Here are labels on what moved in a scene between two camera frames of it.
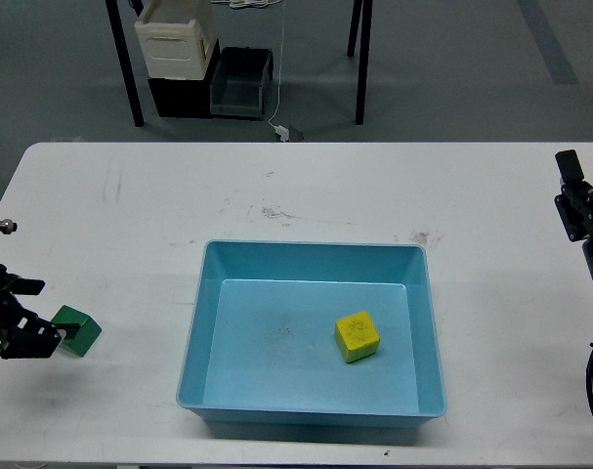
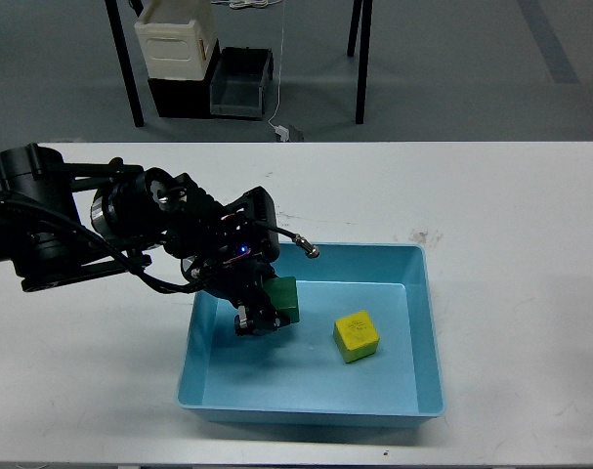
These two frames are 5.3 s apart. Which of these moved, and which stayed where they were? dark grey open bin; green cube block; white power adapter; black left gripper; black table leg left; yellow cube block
Moved: black left gripper; green cube block
Stayed: dark grey open bin; black table leg left; yellow cube block; white power adapter
